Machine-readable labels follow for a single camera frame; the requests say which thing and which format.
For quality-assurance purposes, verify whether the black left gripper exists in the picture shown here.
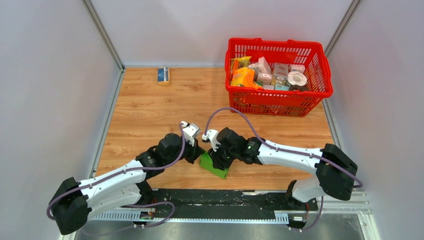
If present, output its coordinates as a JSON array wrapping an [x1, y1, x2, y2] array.
[[164, 135, 205, 166]]

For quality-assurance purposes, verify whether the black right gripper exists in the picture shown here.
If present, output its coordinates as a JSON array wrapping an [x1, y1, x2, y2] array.
[[207, 141, 239, 172]]

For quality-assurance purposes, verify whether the green paper box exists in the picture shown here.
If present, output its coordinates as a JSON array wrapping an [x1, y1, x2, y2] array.
[[199, 152, 229, 180]]

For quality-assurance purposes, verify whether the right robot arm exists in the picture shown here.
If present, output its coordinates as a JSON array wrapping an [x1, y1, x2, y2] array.
[[202, 127, 358, 210]]

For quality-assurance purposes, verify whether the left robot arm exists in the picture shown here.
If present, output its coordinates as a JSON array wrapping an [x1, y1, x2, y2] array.
[[46, 133, 204, 235]]

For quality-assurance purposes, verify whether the orange snack box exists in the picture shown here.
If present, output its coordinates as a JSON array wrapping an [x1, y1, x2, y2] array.
[[230, 67, 255, 88]]

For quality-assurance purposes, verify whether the red shopping basket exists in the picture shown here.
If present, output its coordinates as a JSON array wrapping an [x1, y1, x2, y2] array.
[[225, 37, 334, 117]]

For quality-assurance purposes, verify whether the yellow snack bag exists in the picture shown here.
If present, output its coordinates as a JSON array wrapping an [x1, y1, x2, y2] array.
[[229, 56, 251, 74]]

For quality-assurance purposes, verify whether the blue yellow sponge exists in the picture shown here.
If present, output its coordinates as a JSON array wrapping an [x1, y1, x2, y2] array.
[[157, 67, 171, 86]]

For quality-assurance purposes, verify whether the pink white tissue pack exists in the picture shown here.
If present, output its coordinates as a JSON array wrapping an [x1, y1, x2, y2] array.
[[257, 56, 272, 75]]

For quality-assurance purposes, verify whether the red white carton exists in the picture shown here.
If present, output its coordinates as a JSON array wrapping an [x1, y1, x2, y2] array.
[[272, 62, 289, 77]]

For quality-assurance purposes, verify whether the round tape roll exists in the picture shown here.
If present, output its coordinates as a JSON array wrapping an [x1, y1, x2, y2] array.
[[287, 71, 308, 86]]

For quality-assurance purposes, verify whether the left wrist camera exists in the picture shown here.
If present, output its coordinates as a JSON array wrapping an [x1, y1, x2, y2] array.
[[180, 121, 201, 147]]

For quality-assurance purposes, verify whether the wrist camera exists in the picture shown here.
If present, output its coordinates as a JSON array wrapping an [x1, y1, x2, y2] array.
[[180, 121, 201, 147], [201, 129, 221, 152]]

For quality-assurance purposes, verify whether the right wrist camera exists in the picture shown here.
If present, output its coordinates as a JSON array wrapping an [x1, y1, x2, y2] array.
[[201, 129, 221, 152]]

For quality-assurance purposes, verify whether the white perforated cable tray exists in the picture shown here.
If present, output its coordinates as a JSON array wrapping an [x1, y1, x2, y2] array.
[[92, 210, 290, 225]]

